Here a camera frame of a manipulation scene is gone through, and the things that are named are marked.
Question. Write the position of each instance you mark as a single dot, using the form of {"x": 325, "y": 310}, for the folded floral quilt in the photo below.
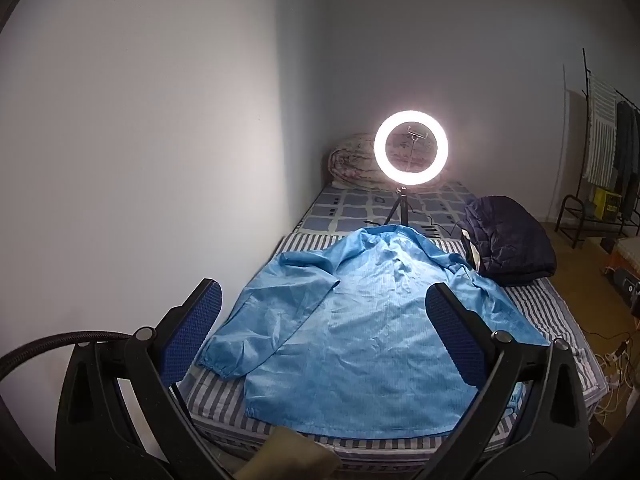
{"x": 350, "y": 160}

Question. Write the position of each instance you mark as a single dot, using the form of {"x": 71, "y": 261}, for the blue checkered bed sheet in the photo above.
{"x": 340, "y": 210}

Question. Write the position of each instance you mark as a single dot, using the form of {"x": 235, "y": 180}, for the white power strip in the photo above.
{"x": 614, "y": 360}

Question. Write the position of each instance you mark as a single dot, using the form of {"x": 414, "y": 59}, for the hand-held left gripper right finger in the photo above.
{"x": 455, "y": 332}

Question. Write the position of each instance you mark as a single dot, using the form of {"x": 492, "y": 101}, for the black tripod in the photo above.
{"x": 401, "y": 200}

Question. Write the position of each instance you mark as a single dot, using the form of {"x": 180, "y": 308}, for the orange box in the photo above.
{"x": 625, "y": 260}

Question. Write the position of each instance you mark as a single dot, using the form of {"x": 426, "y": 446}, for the light blue jacket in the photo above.
{"x": 360, "y": 340}

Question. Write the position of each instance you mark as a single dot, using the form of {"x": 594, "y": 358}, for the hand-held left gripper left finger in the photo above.
{"x": 196, "y": 330}

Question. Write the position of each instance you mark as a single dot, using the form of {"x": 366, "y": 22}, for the phone holder clamp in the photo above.
{"x": 414, "y": 132}

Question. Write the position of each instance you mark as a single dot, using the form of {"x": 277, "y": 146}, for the dark hanging garment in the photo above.
{"x": 627, "y": 150}

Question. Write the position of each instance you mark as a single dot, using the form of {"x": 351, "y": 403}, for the striped hanging towel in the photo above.
{"x": 600, "y": 130}

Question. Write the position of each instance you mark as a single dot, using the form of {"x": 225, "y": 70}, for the striped bed mattress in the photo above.
{"x": 545, "y": 305}

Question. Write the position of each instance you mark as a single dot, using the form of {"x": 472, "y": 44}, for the dark navy puffer jacket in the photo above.
{"x": 510, "y": 240}

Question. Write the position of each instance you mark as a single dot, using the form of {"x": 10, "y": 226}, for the yellow box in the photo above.
{"x": 607, "y": 205}

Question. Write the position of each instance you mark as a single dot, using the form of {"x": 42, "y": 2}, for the black electronic device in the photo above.
{"x": 627, "y": 285}

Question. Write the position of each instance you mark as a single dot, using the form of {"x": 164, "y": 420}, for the black metal clothes rack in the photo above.
{"x": 584, "y": 66}

